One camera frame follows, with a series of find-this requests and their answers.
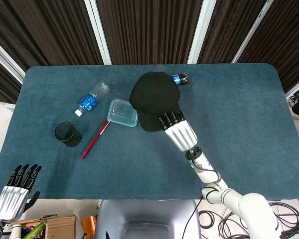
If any grey robot torso shell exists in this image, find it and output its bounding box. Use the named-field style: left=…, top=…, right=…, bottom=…
left=94, top=199, right=202, bottom=239

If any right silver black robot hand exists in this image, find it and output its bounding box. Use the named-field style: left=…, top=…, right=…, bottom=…
left=158, top=111, right=199, bottom=152

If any dark brown pleated curtain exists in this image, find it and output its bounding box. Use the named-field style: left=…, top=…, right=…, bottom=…
left=0, top=0, right=299, bottom=104

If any black baseball cap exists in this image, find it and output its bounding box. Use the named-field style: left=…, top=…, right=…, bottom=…
left=129, top=71, right=181, bottom=132

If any orange plastic object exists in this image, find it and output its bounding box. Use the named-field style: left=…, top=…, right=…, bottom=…
left=81, top=216, right=97, bottom=236

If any clear blue-label water bottle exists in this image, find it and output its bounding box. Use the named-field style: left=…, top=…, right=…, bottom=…
left=74, top=81, right=110, bottom=117

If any blue table cloth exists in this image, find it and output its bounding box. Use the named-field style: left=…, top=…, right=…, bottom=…
left=0, top=63, right=299, bottom=201

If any red pen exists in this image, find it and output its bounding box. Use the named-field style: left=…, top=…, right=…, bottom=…
left=80, top=119, right=110, bottom=160

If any black mesh pen cup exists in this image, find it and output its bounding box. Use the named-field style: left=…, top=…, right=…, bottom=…
left=54, top=121, right=82, bottom=148

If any black floor cable tangle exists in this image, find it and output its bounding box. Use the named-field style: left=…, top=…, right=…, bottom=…
left=198, top=199, right=299, bottom=239

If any brown cardboard box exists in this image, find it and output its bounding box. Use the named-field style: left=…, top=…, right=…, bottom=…
left=13, top=214, right=77, bottom=239

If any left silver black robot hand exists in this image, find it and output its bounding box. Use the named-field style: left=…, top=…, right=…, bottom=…
left=0, top=163, right=42, bottom=224

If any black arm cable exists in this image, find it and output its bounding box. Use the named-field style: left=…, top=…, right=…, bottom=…
left=186, top=159, right=224, bottom=239

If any white partition post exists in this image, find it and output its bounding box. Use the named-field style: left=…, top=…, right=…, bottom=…
left=0, top=34, right=25, bottom=83
left=285, top=74, right=299, bottom=98
left=231, top=0, right=275, bottom=63
left=188, top=0, right=216, bottom=64
left=84, top=0, right=112, bottom=65

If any green tube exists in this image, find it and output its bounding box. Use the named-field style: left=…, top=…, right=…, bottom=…
left=21, top=220, right=47, bottom=239

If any clear plastic food container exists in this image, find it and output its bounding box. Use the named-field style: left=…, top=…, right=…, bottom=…
left=106, top=98, right=139, bottom=128

